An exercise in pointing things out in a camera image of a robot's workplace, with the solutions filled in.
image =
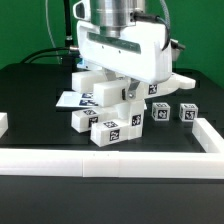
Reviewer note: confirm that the white block left edge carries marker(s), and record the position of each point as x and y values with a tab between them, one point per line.
3	123

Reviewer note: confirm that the white sheet with markers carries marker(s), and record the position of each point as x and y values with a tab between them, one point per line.
72	99

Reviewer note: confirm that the white U-shaped obstacle fence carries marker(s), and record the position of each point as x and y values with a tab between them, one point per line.
206	165

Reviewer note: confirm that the white chair back frame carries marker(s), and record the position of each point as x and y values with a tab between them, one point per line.
108	93

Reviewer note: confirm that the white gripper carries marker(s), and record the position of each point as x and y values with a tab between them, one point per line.
138	53

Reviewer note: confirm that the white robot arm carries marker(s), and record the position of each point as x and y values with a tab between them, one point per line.
119	36

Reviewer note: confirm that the black hose upright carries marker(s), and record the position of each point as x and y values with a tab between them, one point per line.
68	27

